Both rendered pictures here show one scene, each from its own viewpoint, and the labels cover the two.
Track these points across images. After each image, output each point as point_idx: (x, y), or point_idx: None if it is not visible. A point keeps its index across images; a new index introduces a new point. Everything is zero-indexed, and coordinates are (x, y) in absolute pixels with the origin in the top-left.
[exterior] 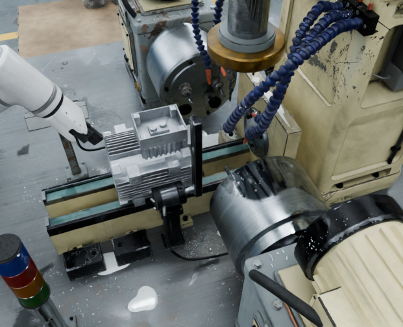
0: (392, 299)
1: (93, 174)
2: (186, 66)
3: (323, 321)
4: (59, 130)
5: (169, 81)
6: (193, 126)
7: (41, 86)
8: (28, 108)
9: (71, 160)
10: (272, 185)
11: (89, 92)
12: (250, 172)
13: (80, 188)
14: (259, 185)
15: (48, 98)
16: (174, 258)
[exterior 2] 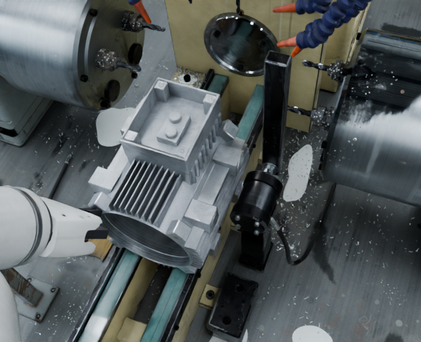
0: None
1: (62, 279)
2: (90, 23)
3: None
4: (72, 252)
5: (81, 62)
6: (282, 71)
7: (12, 205)
8: (12, 264)
9: (24, 290)
10: (413, 69)
11: None
12: (368, 77)
13: (102, 309)
14: (399, 81)
15: (35, 216)
16: (282, 271)
